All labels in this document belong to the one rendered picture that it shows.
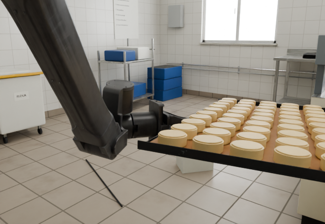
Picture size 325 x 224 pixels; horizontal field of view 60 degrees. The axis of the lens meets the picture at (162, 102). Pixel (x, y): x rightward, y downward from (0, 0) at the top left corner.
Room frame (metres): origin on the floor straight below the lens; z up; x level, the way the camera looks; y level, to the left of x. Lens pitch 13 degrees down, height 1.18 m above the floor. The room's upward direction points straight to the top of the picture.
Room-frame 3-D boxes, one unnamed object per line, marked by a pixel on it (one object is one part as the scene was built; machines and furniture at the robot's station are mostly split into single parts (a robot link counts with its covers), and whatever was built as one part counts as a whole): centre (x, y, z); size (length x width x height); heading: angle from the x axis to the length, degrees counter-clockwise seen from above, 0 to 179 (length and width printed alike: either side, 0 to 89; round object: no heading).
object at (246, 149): (0.40, -0.13, 1.00); 0.05 x 0.05 x 0.02
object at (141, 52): (4.83, 0.49, 0.89); 0.44 x 0.36 x 0.20; 61
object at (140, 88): (4.67, 0.59, 0.28); 0.56 x 0.38 x 0.20; 150
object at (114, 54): (4.49, 0.67, 0.87); 0.40 x 0.30 x 0.16; 56
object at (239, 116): (0.64, -0.17, 0.98); 0.05 x 0.05 x 0.02
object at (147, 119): (0.61, 0.04, 0.98); 0.07 x 0.07 x 0.10; 21
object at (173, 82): (5.38, -0.05, 0.30); 0.60 x 0.40 x 0.20; 142
